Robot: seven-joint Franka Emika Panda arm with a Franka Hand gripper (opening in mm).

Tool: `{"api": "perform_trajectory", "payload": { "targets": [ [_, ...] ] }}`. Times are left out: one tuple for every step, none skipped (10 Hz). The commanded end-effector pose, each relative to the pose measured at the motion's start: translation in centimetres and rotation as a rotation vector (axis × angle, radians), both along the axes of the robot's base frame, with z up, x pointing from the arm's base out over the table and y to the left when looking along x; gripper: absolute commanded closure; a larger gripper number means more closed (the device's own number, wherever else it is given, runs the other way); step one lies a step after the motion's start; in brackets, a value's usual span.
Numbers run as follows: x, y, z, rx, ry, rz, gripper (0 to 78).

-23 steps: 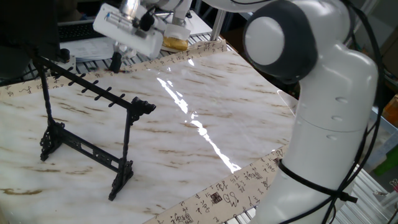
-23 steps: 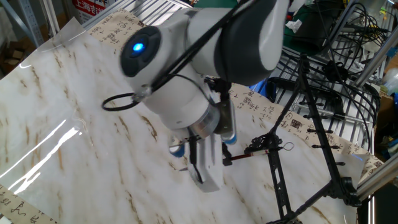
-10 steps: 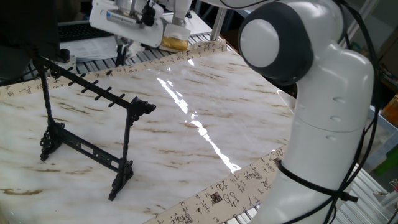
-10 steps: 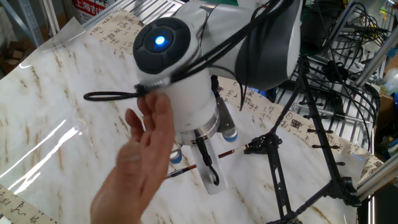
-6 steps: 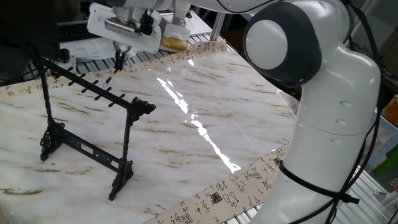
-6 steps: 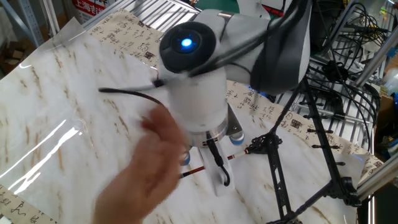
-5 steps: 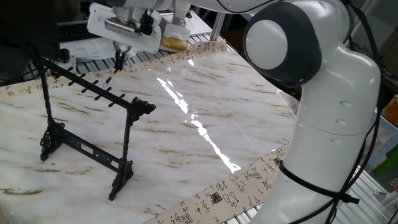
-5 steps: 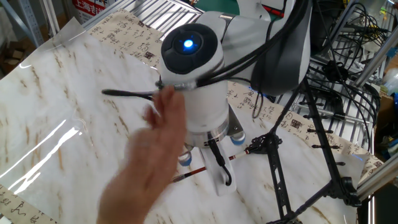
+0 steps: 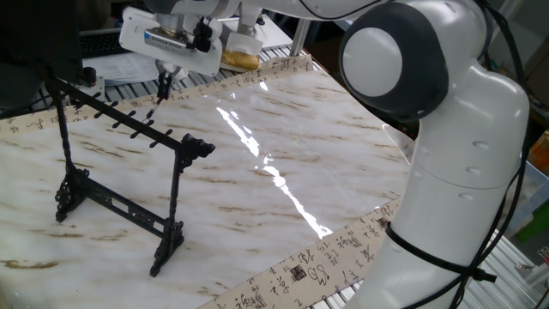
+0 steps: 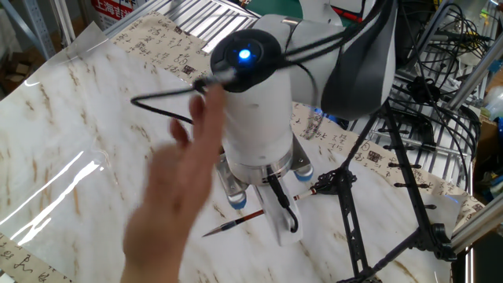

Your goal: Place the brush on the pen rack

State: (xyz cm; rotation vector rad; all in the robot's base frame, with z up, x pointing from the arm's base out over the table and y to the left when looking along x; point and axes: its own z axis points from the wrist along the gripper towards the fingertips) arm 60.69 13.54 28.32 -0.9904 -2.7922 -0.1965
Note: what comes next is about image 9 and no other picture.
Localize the orange box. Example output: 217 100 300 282
527 130 549 175

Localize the yellow brown bag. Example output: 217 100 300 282
220 50 262 72

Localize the black monitor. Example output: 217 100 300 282
0 0 83 121

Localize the white paper stack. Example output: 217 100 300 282
81 51 162 87

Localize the black carved pen rack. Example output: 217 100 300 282
45 75 217 278

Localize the glossy marble pattern sheet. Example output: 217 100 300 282
0 70 416 309

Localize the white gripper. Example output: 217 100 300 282
118 6 223 103

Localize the black keyboard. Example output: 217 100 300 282
79 29 130 59

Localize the aluminium post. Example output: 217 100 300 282
290 19 312 58

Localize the brown calligraphy brush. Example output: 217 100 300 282
145 96 166 121

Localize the black knob on white base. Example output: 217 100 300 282
76 66 106 102

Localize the green object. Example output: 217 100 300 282
514 205 549 244

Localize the silver camera with blue cap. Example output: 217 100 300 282
143 27 193 52

